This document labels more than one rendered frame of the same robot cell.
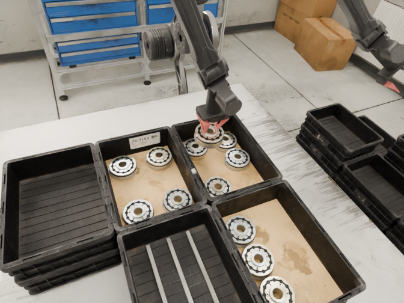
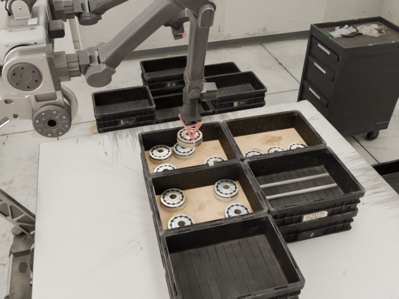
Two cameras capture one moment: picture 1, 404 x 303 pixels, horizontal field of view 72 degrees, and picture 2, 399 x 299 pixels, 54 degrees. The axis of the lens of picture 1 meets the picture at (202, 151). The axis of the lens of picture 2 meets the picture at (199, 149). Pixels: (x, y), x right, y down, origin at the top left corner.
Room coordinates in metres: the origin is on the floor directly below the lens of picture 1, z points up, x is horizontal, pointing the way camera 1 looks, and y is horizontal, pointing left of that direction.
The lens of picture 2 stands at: (0.39, 1.21, 1.99)
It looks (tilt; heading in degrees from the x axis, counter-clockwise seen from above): 39 degrees down; 283
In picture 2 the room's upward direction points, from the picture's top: straight up
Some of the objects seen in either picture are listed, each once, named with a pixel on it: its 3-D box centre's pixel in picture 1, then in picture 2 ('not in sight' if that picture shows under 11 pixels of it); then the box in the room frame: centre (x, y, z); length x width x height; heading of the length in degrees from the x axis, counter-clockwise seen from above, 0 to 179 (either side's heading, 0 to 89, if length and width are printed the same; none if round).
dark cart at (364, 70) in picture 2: not in sight; (348, 86); (-0.12, -1.70, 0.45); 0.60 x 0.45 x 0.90; 29
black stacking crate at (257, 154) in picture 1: (221, 160); (187, 156); (0.76, -0.08, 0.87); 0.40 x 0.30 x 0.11; 28
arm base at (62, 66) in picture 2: not in sight; (65, 66); (1.03, 0.27, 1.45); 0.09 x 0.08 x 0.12; 119
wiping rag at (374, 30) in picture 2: not in sight; (373, 28); (-0.20, -1.80, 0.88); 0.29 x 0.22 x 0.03; 29
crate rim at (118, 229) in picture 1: (147, 171); (205, 195); (0.62, 0.18, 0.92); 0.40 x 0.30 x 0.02; 28
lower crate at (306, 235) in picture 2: not in sight; (295, 204); (0.26, 0.00, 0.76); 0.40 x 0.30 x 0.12; 28
